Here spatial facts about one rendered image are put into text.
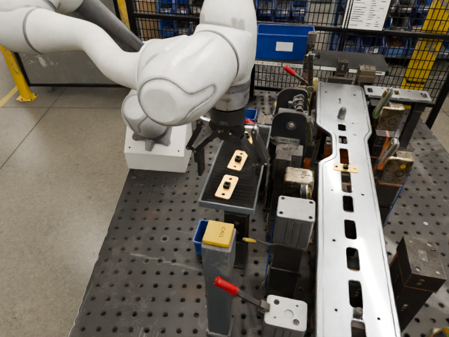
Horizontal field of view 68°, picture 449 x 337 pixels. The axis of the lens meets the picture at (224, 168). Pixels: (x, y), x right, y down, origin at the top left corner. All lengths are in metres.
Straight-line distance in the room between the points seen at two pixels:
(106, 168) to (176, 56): 2.42
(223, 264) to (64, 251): 1.69
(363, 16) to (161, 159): 1.29
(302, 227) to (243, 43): 0.50
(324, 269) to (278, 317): 0.22
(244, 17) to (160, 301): 0.92
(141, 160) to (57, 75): 2.41
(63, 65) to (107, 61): 3.22
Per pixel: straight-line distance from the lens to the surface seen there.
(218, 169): 0.91
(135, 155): 1.62
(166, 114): 0.48
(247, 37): 0.61
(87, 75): 3.80
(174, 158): 1.57
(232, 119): 0.69
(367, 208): 1.11
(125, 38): 1.25
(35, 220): 2.65
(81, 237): 2.41
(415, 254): 1.02
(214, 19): 0.60
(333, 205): 1.09
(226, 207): 0.81
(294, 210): 0.89
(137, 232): 1.40
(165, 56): 0.49
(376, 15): 2.07
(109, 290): 1.27
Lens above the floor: 1.76
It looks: 41 degrees down
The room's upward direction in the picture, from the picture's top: straight up
